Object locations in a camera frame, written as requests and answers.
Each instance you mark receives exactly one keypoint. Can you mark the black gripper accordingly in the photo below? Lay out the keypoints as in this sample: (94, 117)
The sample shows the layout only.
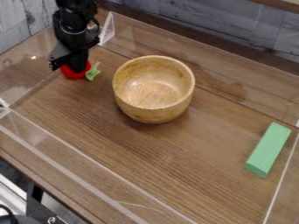
(73, 49)

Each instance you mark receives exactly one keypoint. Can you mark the red plush fruit green leaf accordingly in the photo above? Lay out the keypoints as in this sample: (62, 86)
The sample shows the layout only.
(90, 73)

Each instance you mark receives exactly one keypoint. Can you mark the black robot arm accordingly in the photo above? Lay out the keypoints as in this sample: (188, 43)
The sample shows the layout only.
(77, 32)

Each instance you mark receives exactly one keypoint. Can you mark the wooden bowl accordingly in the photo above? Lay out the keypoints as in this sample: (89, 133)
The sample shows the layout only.
(154, 86)

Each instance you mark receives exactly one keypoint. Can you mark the green rectangular block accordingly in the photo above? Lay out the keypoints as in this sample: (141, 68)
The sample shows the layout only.
(268, 150)

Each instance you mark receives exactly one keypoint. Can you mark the clear acrylic corner bracket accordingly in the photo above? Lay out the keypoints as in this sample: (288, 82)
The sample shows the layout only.
(107, 33)

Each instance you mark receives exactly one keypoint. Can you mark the black table leg bracket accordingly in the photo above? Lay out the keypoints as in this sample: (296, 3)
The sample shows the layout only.
(46, 209)

